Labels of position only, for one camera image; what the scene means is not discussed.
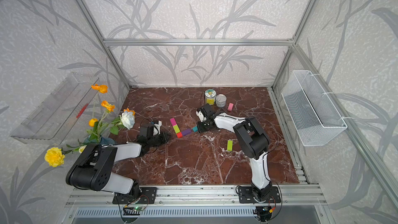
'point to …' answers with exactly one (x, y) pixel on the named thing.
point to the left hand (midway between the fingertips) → (172, 135)
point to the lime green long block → (176, 128)
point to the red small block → (179, 135)
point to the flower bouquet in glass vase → (98, 127)
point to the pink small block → (230, 107)
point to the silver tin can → (221, 99)
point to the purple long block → (186, 131)
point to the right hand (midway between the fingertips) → (199, 127)
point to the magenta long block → (173, 121)
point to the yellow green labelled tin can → (210, 96)
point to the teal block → (195, 129)
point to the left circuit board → (132, 210)
